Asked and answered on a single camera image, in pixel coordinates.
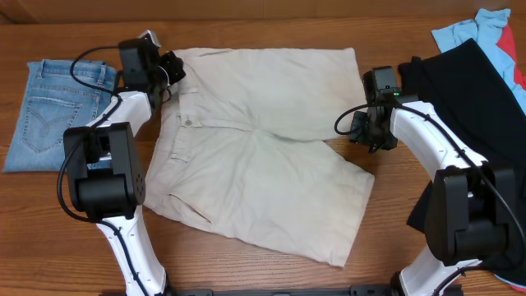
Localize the red garment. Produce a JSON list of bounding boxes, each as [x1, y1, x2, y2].
[[496, 25, 525, 89]]

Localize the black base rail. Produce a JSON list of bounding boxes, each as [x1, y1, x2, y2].
[[164, 283, 464, 296]]

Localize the black garment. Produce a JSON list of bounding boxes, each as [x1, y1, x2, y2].
[[397, 39, 526, 287]]

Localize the light blue garment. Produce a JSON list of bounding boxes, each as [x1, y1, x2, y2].
[[431, 8, 525, 112]]

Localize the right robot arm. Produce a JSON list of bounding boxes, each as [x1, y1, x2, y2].
[[347, 67, 525, 296]]

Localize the beige khaki shorts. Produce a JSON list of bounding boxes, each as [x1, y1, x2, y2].
[[145, 48, 375, 267]]

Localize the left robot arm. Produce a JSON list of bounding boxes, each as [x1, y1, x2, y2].
[[57, 30, 186, 295]]

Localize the folded blue denim jeans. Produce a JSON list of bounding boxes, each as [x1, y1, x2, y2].
[[3, 59, 117, 173]]

